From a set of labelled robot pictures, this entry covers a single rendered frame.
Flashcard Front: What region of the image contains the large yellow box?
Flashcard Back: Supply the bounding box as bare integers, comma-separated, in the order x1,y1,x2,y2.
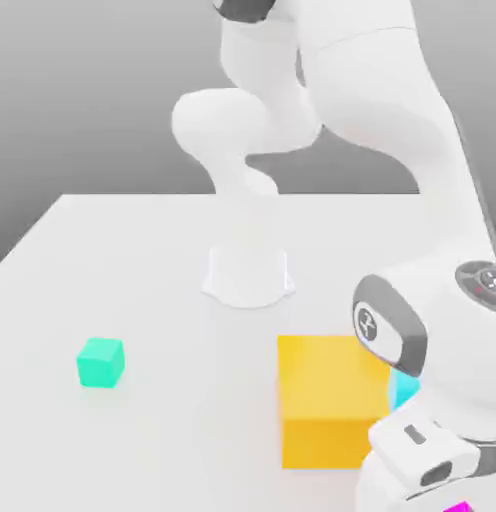
276,334,393,470

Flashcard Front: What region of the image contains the small green cube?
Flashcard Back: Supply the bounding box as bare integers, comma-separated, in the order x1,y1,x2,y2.
75,337,127,390

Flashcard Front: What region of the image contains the small cyan cube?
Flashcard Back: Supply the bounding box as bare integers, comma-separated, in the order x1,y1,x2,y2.
389,369,422,412

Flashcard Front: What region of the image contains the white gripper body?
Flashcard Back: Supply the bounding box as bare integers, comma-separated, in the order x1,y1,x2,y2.
356,450,447,512

